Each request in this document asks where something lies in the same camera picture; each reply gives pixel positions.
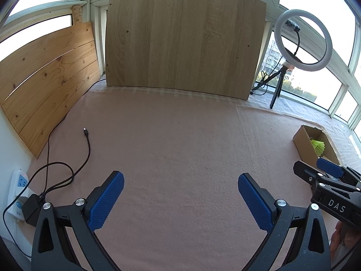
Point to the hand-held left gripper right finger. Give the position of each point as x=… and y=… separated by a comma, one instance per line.
x=256, y=200

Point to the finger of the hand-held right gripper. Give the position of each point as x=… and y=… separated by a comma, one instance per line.
x=328, y=168
x=303, y=169

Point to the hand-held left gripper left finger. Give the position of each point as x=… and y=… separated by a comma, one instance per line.
x=107, y=200

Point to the brown cardboard box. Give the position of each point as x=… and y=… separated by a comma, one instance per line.
x=306, y=146

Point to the yellow plastic shuttlecock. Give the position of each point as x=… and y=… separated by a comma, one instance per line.
x=318, y=146

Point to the person's right hand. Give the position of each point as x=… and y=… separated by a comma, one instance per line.
x=339, y=238

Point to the white checked cloth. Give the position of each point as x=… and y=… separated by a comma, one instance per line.
x=296, y=115

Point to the black power adapter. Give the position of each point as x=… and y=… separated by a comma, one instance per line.
x=32, y=209

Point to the black tripod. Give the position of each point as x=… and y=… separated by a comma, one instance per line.
x=275, y=93

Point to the white power strip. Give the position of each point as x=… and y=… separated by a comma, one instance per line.
x=18, y=183

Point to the red patterned tag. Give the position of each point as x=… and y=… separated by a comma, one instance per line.
x=288, y=67

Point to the apartment buildings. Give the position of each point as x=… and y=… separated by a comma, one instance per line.
x=272, y=53

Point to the wooden slat panel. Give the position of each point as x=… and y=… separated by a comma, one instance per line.
x=48, y=84

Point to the light wooden board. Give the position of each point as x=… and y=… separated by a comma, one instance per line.
x=183, y=39

